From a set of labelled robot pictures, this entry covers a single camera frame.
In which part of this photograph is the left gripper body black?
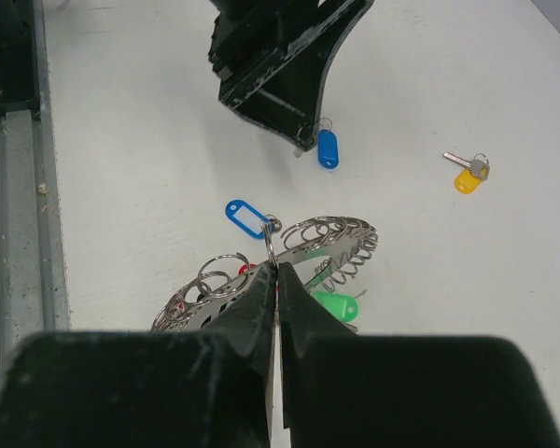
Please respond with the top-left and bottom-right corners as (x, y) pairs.
(208, 1), (321, 79)

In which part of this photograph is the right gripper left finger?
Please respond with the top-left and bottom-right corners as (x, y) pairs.
(0, 264), (278, 447)

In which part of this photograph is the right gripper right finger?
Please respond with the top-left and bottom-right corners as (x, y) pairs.
(278, 263), (560, 447)

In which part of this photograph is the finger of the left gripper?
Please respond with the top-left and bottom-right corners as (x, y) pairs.
(218, 0), (372, 150)

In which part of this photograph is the green key tag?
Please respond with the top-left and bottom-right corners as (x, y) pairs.
(314, 291), (359, 323)

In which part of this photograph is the red outline key tag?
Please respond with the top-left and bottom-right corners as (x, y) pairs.
(238, 263), (257, 276)

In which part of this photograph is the metal disc with keyrings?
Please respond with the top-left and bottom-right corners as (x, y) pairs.
(150, 216), (379, 332)

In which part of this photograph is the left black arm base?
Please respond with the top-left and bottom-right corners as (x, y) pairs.
(0, 0), (40, 114)

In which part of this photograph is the key with yellow tag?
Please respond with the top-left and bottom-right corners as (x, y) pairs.
(442, 152), (490, 194)

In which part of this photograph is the aluminium rail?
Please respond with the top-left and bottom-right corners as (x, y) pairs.
(0, 1), (70, 364)

